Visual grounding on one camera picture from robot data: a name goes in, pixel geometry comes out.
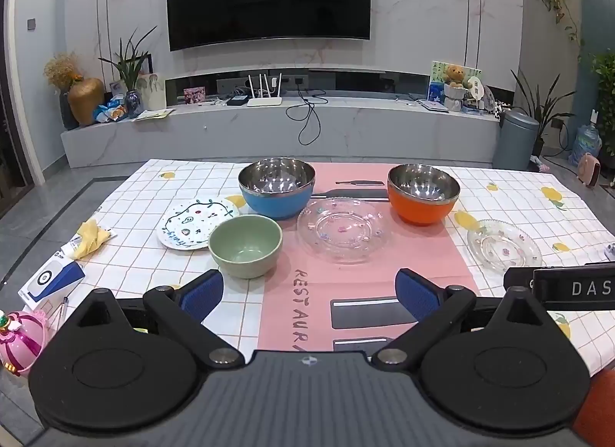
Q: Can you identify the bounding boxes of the grey trash bin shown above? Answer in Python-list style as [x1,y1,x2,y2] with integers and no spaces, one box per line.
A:
[492,109,540,172]

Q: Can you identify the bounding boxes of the dried yellow flowers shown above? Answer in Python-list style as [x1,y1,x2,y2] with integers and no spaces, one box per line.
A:
[43,53,83,92]

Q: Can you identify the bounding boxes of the yellow papers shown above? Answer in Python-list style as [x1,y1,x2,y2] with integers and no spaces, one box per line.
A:
[133,108,176,122]

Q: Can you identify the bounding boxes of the orange stool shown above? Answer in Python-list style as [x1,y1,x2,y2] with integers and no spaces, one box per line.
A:
[572,369,615,447]

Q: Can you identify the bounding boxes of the bushy green plant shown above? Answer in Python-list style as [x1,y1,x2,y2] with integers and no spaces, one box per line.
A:
[591,49,615,157]

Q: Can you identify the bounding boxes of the large clear glass plate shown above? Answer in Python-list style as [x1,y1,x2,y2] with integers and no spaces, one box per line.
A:
[297,197,392,265]

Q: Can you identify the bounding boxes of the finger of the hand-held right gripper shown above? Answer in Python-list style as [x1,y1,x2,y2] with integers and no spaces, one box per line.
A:
[504,265,535,291]

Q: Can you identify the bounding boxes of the dark vase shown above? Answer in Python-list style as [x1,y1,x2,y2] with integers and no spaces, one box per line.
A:
[58,91,80,131]

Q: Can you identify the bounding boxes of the pink round toy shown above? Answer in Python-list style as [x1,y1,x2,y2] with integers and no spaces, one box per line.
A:
[0,310,49,377]

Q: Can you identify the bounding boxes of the checkered lemon tablecloth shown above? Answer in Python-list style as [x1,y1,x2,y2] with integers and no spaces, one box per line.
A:
[45,158,615,377]

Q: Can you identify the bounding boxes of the white router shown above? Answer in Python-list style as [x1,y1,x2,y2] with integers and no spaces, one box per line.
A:
[246,73,284,107]

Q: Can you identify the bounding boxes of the gold vase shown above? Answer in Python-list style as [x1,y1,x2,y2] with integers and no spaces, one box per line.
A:
[67,77,105,127]

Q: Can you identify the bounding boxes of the blue snack packets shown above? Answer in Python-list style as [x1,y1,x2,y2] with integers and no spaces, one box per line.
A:
[93,95,128,123]

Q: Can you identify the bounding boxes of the orange steel bowl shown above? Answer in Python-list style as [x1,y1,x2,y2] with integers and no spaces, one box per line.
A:
[387,163,460,227]

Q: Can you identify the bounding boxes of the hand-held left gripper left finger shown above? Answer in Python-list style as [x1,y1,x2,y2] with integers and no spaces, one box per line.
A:
[77,269,246,371]

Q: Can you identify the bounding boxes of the white drawing card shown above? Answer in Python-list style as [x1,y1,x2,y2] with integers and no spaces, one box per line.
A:
[137,73,167,111]

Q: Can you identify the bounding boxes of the white painted plate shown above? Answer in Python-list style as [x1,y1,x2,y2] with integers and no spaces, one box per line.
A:
[157,197,240,250]

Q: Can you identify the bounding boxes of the pink small fan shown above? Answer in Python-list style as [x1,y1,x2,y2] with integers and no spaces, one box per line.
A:
[577,152,604,186]

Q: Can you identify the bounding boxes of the blue steel bowl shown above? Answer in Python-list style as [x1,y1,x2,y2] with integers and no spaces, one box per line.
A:
[238,157,316,221]

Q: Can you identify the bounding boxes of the yellow cloth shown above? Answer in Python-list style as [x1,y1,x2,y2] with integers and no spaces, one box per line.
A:
[74,219,112,260]

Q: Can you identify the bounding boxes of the white tube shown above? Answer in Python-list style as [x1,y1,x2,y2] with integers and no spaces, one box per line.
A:
[60,234,85,259]

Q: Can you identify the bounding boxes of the grey marble tv cabinet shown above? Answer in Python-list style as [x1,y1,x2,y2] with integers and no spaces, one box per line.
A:
[61,95,503,170]

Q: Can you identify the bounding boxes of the blue water bottle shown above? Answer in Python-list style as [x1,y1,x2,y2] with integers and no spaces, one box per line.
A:
[570,123,603,167]

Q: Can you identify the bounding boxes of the tall floor plant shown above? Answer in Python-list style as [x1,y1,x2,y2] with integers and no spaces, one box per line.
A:
[510,68,576,155]

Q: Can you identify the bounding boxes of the green bowl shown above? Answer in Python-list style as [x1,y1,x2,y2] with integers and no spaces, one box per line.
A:
[208,215,283,279]

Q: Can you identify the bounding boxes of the green leafy plant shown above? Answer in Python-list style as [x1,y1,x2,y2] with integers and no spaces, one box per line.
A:
[98,26,159,92]

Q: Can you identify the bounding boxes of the pink placemat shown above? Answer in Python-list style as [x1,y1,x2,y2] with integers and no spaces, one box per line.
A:
[257,162,481,352]

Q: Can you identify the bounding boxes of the small clear glass plate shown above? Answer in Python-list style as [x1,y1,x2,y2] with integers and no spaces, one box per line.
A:
[467,218,544,271]

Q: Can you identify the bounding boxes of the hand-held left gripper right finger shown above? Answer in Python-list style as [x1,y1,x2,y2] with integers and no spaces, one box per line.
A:
[370,268,549,372]

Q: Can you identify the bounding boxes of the black cable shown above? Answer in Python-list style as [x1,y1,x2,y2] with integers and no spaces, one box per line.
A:
[286,84,330,146]

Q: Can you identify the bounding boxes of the blue and white box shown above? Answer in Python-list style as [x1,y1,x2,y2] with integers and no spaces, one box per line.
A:
[18,255,86,312]

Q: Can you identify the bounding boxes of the green picture card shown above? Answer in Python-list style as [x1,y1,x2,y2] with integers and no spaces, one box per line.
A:
[429,61,470,104]

